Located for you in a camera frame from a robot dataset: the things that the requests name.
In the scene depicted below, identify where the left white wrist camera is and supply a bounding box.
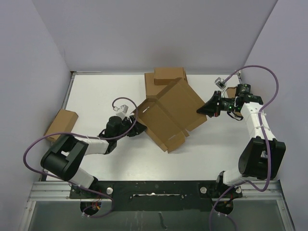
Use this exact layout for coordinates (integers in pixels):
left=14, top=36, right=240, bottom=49
left=113, top=104, right=128, bottom=119

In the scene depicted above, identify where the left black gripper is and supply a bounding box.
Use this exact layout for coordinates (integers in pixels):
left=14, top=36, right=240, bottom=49
left=115, top=115, right=146, bottom=140

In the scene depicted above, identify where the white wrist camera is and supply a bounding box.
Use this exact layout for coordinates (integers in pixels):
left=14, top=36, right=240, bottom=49
left=113, top=104, right=128, bottom=119
left=215, top=77, right=227, bottom=90

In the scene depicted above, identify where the large closed cardboard box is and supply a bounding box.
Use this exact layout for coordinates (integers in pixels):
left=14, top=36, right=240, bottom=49
left=144, top=73, right=168, bottom=99

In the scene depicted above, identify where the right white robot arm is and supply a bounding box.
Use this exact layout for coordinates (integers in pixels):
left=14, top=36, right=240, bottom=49
left=196, top=84, right=286, bottom=197

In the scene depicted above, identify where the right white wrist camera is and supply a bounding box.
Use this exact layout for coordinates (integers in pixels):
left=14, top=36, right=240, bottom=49
left=215, top=77, right=227, bottom=90

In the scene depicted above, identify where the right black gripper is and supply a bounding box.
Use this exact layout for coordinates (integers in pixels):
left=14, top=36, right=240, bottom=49
left=196, top=90, right=238, bottom=117

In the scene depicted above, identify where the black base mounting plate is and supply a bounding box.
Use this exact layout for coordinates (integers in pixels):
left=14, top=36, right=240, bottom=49
left=69, top=179, right=241, bottom=216

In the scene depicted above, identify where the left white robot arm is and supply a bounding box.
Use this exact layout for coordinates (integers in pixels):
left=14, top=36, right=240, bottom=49
left=40, top=116, right=147, bottom=198

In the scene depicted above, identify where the small closed cardboard box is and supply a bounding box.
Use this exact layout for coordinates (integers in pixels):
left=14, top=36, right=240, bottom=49
left=154, top=67, right=187, bottom=86

